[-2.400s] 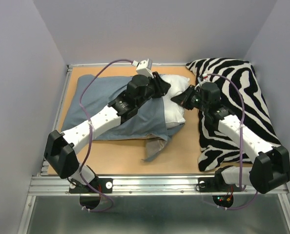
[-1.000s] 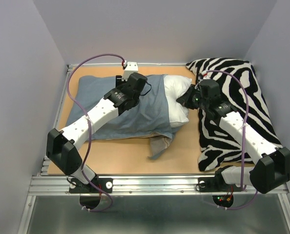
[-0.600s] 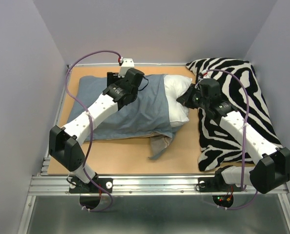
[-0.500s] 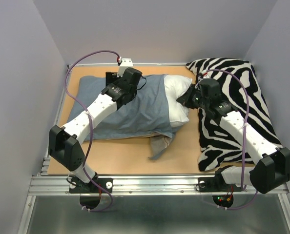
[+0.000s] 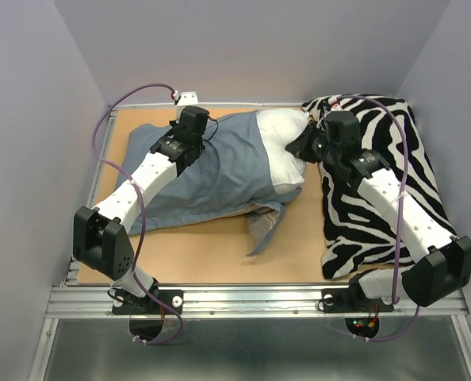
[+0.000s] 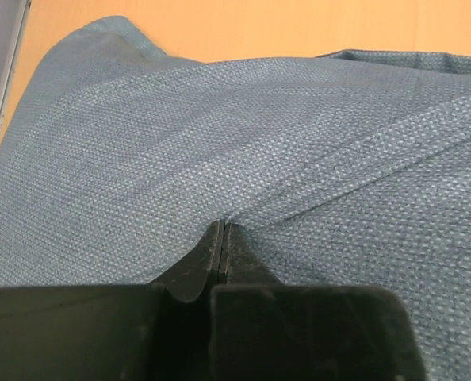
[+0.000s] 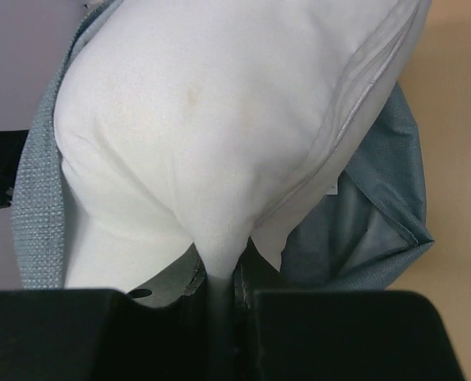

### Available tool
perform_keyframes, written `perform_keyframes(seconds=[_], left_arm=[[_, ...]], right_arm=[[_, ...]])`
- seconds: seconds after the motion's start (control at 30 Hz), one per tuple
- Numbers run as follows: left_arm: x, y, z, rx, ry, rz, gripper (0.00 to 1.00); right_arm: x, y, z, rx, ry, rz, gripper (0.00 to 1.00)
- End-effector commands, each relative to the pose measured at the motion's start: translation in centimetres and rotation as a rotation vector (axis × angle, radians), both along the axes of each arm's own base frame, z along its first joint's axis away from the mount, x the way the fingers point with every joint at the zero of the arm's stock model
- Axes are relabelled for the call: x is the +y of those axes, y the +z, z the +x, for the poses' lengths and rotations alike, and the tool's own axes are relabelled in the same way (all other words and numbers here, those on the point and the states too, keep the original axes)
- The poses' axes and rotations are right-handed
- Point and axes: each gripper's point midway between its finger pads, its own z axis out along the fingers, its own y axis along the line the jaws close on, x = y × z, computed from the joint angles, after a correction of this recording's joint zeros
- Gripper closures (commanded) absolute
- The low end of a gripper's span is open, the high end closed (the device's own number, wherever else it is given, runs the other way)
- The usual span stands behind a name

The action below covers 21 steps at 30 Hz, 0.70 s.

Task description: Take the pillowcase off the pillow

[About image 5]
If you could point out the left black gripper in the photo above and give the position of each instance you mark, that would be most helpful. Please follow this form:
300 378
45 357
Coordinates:
172 129

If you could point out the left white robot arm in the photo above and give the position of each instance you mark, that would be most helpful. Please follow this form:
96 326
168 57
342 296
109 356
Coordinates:
100 234

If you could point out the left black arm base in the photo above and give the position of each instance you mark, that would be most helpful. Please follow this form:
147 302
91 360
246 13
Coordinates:
149 322

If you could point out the white pillow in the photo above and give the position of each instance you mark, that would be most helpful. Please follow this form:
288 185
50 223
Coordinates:
278 128

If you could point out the grey-blue pillowcase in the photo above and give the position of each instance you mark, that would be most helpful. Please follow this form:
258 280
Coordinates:
232 176

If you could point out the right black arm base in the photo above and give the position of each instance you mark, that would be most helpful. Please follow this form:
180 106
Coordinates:
361 314

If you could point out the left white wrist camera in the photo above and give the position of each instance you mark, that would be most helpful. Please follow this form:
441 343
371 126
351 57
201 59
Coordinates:
186 98

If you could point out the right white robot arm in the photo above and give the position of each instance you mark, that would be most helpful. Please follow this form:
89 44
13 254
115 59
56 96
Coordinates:
442 261

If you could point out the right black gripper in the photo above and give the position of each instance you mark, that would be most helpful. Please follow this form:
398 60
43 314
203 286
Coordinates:
301 144

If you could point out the zebra print pillow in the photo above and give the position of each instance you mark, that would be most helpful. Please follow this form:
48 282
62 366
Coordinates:
355 233

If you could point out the aluminium front rail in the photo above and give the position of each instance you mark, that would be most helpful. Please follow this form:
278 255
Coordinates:
203 302

